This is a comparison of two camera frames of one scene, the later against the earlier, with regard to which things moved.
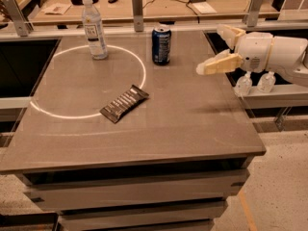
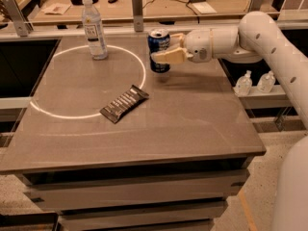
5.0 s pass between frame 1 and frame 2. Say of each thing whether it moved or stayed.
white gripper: moved
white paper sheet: stayed
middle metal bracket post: stayed
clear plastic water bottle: stayed
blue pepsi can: moved
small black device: stayed
